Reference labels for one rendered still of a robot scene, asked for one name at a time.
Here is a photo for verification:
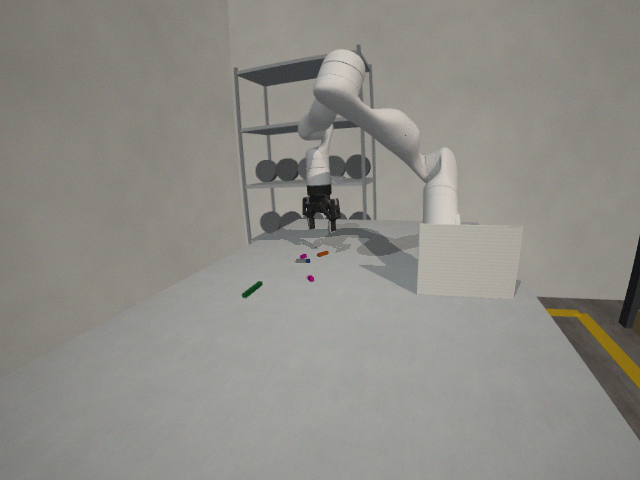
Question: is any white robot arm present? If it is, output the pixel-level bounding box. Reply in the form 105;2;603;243
298;49;460;225

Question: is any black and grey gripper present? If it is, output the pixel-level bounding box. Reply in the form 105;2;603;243
302;184;341;233

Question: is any green rod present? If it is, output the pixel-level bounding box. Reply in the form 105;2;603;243
242;281;262;298

